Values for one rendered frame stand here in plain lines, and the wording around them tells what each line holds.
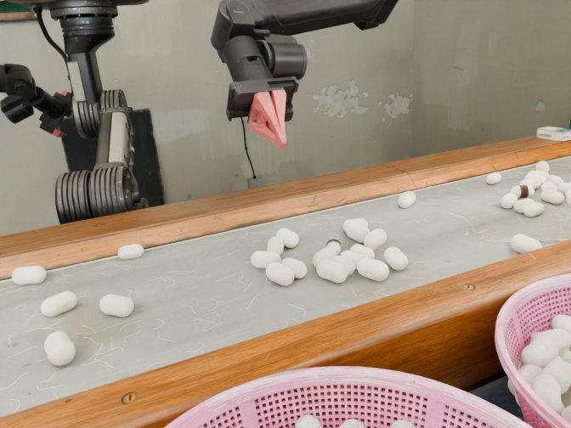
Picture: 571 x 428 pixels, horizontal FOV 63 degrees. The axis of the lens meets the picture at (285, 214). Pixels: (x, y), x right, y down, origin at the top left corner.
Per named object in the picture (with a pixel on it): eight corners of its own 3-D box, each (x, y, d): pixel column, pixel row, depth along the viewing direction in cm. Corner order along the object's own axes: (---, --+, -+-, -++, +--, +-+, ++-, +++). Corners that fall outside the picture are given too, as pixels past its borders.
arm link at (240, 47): (217, 60, 75) (224, 30, 70) (257, 61, 78) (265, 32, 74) (229, 90, 72) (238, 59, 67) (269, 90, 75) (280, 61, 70)
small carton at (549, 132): (536, 137, 100) (537, 128, 100) (547, 135, 102) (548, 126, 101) (562, 141, 95) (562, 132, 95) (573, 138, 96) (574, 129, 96)
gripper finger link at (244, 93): (304, 126, 62) (280, 79, 66) (254, 133, 60) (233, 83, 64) (293, 160, 68) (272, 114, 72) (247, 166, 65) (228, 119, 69)
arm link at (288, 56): (212, 42, 79) (223, -2, 72) (273, 45, 84) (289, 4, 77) (231, 95, 74) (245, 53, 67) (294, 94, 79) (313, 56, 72)
